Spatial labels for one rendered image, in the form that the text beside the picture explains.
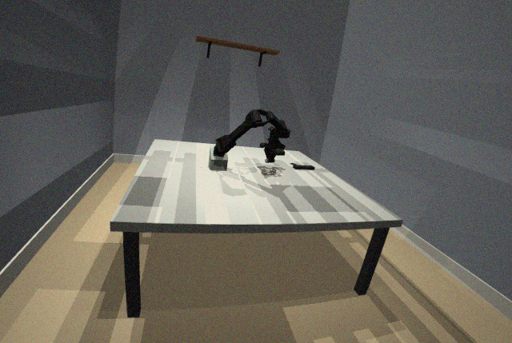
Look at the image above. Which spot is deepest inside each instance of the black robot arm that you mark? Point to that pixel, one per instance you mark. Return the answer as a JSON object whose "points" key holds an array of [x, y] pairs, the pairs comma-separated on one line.
{"points": [[253, 120]]}

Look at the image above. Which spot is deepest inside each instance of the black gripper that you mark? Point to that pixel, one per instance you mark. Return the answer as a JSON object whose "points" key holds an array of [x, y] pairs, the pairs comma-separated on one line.
{"points": [[271, 149]]}

